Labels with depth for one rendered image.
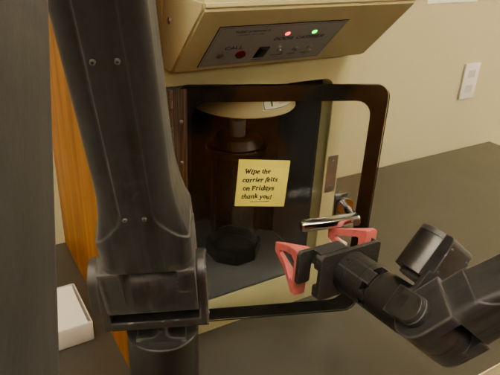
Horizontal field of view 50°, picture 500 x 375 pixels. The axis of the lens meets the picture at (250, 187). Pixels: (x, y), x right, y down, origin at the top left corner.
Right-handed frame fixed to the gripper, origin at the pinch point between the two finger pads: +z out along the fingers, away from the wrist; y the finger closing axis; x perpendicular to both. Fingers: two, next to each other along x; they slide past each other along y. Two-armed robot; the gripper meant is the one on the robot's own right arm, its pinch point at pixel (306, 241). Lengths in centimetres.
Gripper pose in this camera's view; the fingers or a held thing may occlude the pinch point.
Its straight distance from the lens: 77.9
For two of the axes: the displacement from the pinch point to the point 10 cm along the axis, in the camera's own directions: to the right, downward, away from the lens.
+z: -5.4, -3.5, 7.7
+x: -0.6, 9.2, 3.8
